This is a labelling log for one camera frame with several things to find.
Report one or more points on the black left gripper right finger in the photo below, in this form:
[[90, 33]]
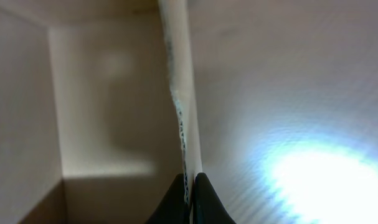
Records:
[[208, 209]]

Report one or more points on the brown cardboard box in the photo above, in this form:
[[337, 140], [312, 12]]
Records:
[[104, 103]]

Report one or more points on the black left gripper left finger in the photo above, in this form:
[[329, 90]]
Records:
[[172, 209]]

